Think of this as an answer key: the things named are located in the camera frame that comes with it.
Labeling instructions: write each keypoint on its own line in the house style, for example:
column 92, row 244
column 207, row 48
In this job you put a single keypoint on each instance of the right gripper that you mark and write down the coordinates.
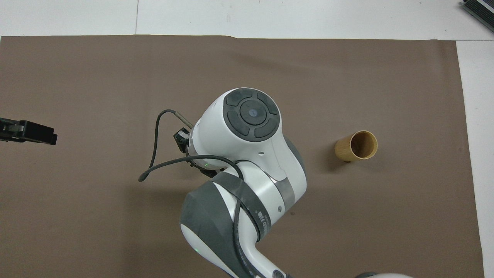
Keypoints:
column 203, row 166

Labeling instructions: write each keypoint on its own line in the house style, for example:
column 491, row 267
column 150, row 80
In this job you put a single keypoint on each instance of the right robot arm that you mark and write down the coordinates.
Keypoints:
column 251, row 154

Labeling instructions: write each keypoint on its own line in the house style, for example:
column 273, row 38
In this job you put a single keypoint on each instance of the bamboo cup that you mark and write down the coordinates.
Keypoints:
column 344, row 150

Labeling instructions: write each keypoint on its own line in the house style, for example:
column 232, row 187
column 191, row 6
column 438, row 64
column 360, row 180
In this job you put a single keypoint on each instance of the black stand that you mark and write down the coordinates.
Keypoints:
column 480, row 8

